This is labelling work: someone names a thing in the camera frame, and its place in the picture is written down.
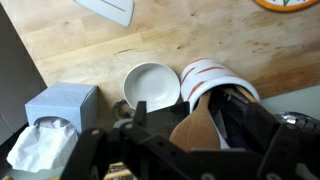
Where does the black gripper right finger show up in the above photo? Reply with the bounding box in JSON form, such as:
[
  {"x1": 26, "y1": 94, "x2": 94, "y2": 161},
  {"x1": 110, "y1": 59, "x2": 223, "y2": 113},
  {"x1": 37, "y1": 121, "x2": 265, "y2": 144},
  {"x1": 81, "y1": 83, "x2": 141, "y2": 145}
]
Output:
[{"x1": 191, "y1": 90, "x2": 320, "y2": 180}]

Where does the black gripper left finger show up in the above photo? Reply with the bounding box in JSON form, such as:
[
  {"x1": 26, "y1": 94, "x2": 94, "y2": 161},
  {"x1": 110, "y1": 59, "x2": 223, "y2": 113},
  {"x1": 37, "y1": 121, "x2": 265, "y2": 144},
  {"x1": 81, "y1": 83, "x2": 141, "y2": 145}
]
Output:
[{"x1": 60, "y1": 101, "x2": 187, "y2": 180}]

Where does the white paper towel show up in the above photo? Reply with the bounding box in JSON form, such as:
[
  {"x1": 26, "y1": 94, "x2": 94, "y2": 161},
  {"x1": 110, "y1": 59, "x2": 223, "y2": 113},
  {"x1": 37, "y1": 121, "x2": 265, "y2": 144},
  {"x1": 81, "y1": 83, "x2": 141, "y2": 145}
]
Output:
[{"x1": 74, "y1": 0, "x2": 134, "y2": 27}]

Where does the orange patterned round tray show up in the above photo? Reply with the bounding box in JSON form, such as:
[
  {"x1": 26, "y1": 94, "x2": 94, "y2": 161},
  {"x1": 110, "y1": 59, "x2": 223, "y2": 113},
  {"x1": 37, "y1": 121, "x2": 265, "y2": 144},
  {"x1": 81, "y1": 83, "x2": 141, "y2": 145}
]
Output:
[{"x1": 254, "y1": 0, "x2": 320, "y2": 12}]

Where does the small glass jar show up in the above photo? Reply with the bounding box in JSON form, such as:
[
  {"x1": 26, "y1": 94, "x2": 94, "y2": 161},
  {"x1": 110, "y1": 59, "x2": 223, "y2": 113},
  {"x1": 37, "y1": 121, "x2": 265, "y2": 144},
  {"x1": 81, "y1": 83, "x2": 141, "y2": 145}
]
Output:
[{"x1": 112, "y1": 99, "x2": 135, "y2": 121}]

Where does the blue tissue box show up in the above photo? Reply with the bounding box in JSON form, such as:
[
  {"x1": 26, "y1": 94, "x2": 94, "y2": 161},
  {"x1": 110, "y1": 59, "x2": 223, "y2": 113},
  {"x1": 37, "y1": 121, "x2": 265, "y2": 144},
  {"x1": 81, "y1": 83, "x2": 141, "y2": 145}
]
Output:
[{"x1": 25, "y1": 82, "x2": 98, "y2": 133}]

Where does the wooden spatula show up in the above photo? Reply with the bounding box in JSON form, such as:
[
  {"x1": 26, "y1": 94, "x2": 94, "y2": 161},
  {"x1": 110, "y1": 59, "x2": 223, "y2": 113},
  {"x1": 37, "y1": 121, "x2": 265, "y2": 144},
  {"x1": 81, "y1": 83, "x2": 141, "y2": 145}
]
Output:
[{"x1": 169, "y1": 91, "x2": 220, "y2": 152}]

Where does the white bowl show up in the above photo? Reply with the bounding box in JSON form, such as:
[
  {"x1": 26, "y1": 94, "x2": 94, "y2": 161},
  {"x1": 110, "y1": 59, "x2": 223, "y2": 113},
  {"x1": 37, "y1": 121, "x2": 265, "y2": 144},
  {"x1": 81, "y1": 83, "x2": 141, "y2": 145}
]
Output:
[{"x1": 123, "y1": 62, "x2": 180, "y2": 112}]

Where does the white tissue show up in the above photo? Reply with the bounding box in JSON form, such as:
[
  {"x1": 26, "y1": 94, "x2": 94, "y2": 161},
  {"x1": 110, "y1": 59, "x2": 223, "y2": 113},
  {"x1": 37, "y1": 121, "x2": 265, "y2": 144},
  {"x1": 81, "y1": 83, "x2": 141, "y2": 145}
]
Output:
[{"x1": 7, "y1": 117, "x2": 78, "y2": 173}]

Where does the white orange striped utensil crock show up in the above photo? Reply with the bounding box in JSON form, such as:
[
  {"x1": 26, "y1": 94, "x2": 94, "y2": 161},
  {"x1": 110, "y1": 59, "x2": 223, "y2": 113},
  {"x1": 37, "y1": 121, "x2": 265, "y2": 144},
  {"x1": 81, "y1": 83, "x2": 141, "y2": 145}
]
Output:
[{"x1": 179, "y1": 58, "x2": 261, "y2": 150}]

